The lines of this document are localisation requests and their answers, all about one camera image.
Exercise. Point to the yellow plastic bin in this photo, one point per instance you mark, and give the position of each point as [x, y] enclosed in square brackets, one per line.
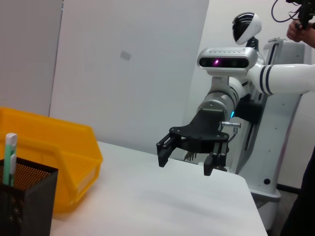
[49, 137]

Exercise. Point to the white robot torso column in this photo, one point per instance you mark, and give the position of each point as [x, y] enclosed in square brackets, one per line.
[278, 137]

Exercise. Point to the black mesh pen holder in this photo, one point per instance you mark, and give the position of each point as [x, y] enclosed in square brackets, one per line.
[27, 196]

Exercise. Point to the white black robot head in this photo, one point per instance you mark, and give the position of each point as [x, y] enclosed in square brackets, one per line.
[246, 27]

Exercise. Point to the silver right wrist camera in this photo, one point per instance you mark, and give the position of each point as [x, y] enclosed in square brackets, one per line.
[226, 61]

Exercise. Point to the mint green utility knife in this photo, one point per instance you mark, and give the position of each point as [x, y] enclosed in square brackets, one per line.
[10, 157]

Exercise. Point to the bystander in dark clothing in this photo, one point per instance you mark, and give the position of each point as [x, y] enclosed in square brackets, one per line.
[305, 191]

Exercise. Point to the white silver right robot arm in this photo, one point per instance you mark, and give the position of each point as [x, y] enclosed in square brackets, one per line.
[283, 78]

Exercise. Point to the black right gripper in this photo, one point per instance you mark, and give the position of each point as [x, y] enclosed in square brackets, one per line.
[204, 132]

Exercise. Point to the bystander hand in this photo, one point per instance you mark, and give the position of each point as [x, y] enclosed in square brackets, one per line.
[294, 32]

